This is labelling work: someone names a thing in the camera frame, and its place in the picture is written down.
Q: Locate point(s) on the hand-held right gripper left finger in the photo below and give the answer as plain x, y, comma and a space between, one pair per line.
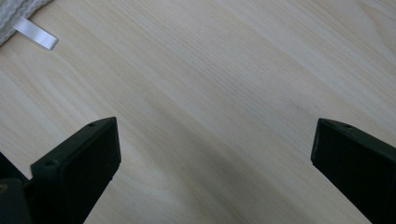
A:
77, 168

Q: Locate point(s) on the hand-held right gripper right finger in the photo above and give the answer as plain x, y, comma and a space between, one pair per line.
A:
358, 165

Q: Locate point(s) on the white mesh laundry bag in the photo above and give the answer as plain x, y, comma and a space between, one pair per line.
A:
12, 12

